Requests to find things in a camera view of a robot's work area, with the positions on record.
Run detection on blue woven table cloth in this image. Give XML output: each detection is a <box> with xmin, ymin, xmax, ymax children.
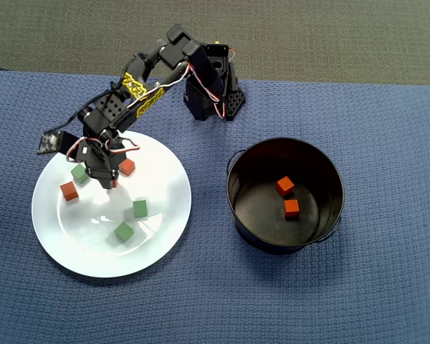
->
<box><xmin>0</xmin><ymin>70</ymin><xmax>430</xmax><ymax>344</ymax></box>

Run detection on black metal bucket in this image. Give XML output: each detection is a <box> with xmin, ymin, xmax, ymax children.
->
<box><xmin>226</xmin><ymin>137</ymin><xmax>345</xmax><ymax>256</ymax></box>

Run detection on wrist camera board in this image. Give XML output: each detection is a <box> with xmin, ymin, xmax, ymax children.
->
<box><xmin>37</xmin><ymin>130</ymin><xmax>80</xmax><ymax>156</ymax></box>

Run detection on green cube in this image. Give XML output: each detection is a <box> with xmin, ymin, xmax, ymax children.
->
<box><xmin>133</xmin><ymin>199</ymin><xmax>148</xmax><ymax>219</ymax></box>
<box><xmin>114</xmin><ymin>221</ymin><xmax>135</xmax><ymax>244</ymax></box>
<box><xmin>70</xmin><ymin>163</ymin><xmax>91</xmax><ymax>184</ymax></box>

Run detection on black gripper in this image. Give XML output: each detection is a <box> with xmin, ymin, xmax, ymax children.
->
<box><xmin>74</xmin><ymin>130</ymin><xmax>126</xmax><ymax>191</ymax></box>

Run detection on thin black camera cable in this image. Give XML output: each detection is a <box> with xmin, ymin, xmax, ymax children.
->
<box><xmin>53</xmin><ymin>82</ymin><xmax>137</xmax><ymax>132</ymax></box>

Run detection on white round plate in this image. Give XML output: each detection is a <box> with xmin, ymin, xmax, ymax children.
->
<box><xmin>31</xmin><ymin>129</ymin><xmax>194</xmax><ymax>279</ymax></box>

